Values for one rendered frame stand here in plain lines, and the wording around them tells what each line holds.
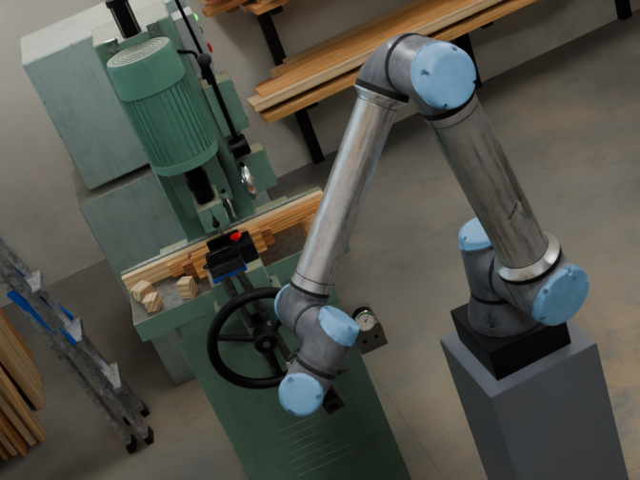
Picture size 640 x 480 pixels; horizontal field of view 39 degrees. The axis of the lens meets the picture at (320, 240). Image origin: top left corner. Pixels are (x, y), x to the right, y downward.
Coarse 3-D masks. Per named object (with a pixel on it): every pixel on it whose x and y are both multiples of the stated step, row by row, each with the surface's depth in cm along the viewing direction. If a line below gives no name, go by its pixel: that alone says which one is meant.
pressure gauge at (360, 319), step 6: (354, 312) 243; (360, 312) 241; (366, 312) 242; (372, 312) 242; (354, 318) 242; (360, 318) 242; (366, 318) 243; (372, 318) 243; (360, 324) 243; (366, 324) 243; (372, 324) 244; (366, 330) 244
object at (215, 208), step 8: (216, 192) 244; (216, 200) 239; (200, 208) 239; (208, 208) 238; (216, 208) 238; (224, 208) 242; (200, 216) 238; (208, 216) 238; (216, 216) 239; (224, 216) 240; (208, 224) 239; (224, 224) 240; (208, 232) 240
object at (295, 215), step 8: (312, 200) 250; (320, 200) 249; (296, 208) 249; (304, 208) 249; (312, 208) 249; (280, 216) 248; (288, 216) 249; (296, 216) 249; (304, 216) 250; (256, 224) 249; (264, 224) 248; (272, 224) 248; (280, 224) 249; (288, 224) 250; (272, 232) 250; (184, 256) 248; (168, 264) 247; (176, 264) 246; (176, 272) 248; (184, 272) 248
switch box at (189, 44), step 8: (176, 16) 250; (192, 16) 247; (176, 24) 247; (184, 24) 248; (192, 24) 248; (184, 32) 249; (200, 32) 250; (184, 40) 249; (192, 40) 250; (200, 40) 251; (192, 48) 251; (208, 48) 253; (192, 56) 252; (192, 64) 253
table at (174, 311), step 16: (288, 240) 244; (304, 240) 241; (272, 256) 239; (288, 256) 237; (272, 272) 237; (288, 272) 238; (160, 288) 246; (176, 288) 243; (208, 288) 237; (176, 304) 235; (192, 304) 235; (208, 304) 236; (272, 304) 230; (144, 320) 234; (160, 320) 235; (176, 320) 236; (192, 320) 237; (144, 336) 236
